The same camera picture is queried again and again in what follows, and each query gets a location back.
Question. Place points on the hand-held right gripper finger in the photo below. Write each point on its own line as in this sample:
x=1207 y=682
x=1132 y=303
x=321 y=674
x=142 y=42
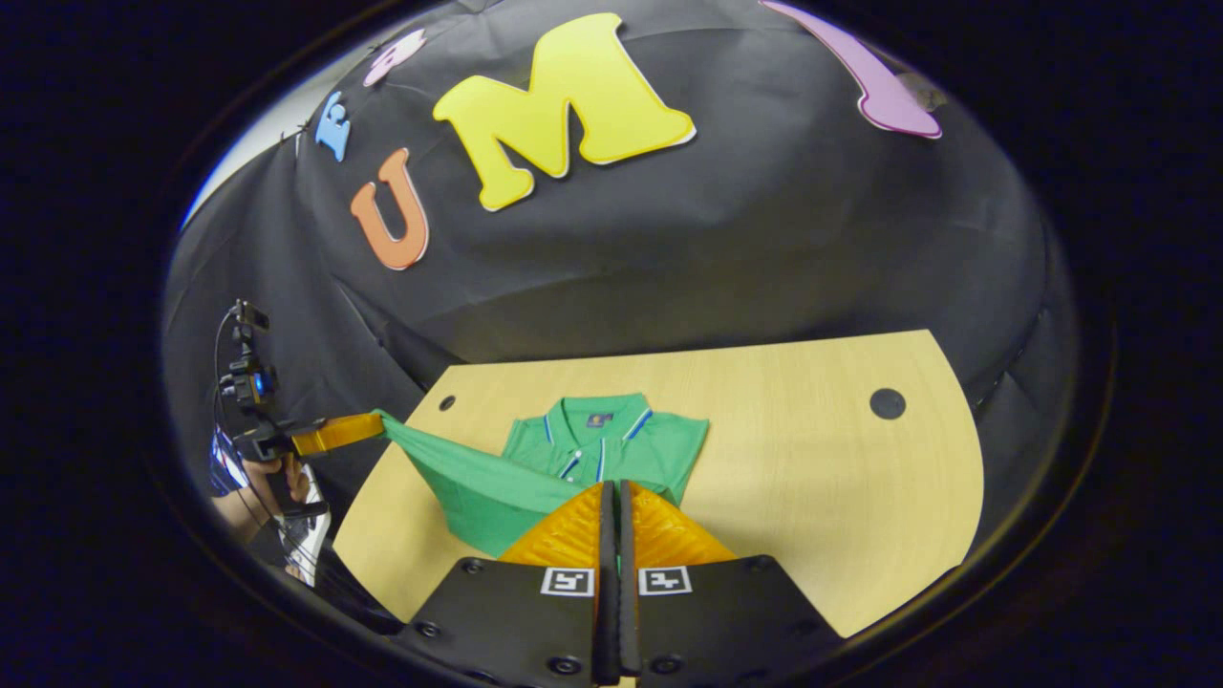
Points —
x=607 y=592
x=628 y=612

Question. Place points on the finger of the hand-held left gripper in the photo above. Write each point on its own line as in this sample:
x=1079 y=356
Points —
x=334 y=433

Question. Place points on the green T-shirt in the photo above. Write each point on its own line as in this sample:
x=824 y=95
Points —
x=478 y=487

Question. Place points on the person's printed shirt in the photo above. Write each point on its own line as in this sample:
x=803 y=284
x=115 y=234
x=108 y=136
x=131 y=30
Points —
x=308 y=545

